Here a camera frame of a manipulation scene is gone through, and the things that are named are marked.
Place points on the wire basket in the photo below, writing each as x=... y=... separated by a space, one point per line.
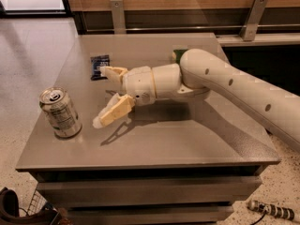
x=36 y=203

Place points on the dark blue snack packet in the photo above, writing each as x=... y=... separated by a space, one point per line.
x=97 y=62

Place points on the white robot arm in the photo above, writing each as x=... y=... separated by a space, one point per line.
x=197 y=73

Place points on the left metal wall bracket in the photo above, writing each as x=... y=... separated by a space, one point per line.
x=118 y=16

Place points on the silver 7up soda can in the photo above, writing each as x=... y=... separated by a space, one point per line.
x=60 y=112

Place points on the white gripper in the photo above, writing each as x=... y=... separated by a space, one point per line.
x=139 y=84

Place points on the right metal wall bracket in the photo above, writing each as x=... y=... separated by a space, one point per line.
x=249 y=29

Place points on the grey drawer cabinet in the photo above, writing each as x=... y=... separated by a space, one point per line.
x=169 y=163

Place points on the black white power strip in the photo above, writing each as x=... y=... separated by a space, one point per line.
x=273 y=210

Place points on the green and yellow sponge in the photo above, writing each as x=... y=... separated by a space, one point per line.
x=177 y=54

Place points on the dark brown bag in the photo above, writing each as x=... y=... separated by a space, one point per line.
x=10 y=213

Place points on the metal wall bracket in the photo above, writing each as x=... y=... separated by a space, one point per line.
x=249 y=29
x=118 y=16

